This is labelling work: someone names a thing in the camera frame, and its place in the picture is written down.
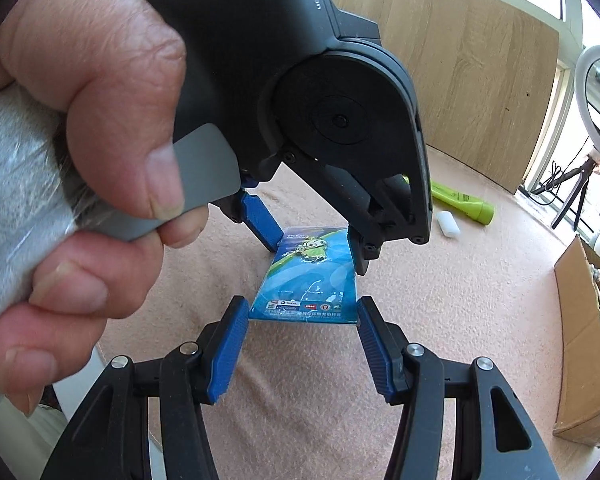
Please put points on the blue tissue packet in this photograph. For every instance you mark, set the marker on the blue tissue packet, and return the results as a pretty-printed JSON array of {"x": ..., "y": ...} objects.
[{"x": 305, "y": 280}]

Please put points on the cardboard box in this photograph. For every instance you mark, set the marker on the cardboard box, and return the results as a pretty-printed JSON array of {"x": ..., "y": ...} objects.
[{"x": 584, "y": 350}]

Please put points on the pink blanket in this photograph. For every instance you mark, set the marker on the pink blanket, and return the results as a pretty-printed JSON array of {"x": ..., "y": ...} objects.
[{"x": 479, "y": 310}]

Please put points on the light oak wood panel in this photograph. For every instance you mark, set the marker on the light oak wood panel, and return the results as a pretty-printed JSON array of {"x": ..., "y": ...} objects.
[{"x": 479, "y": 70}]

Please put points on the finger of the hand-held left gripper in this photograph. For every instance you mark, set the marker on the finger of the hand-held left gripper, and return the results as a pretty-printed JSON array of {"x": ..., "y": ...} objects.
[
  {"x": 261, "y": 221},
  {"x": 362, "y": 250}
]

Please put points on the person's left hand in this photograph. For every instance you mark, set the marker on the person's left hand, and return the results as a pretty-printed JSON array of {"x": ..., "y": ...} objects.
[{"x": 90, "y": 60}]

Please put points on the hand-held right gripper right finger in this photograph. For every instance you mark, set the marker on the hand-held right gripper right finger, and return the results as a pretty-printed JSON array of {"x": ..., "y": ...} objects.
[{"x": 377, "y": 350}]

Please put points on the white eraser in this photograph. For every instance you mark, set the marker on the white eraser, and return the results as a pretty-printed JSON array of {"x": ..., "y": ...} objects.
[{"x": 448, "y": 223}]

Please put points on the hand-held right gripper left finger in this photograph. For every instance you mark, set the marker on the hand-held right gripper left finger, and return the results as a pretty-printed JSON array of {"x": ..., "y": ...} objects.
[{"x": 227, "y": 350}]

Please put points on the black tripod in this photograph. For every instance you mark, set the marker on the black tripod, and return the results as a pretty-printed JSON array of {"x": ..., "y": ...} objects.
[{"x": 572, "y": 195}]

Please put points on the green tube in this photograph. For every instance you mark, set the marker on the green tube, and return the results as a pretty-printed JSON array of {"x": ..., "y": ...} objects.
[{"x": 464, "y": 202}]

